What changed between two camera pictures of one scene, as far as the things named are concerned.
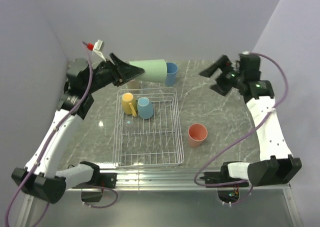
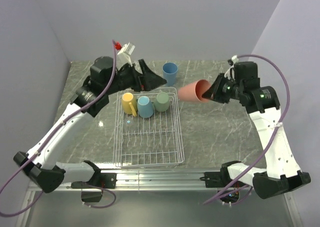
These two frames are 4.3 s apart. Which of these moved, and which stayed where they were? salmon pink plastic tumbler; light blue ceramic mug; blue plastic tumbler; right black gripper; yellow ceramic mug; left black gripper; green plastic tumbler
Moved: green plastic tumbler; right black gripper; salmon pink plastic tumbler; left black gripper
Stayed: yellow ceramic mug; light blue ceramic mug; blue plastic tumbler
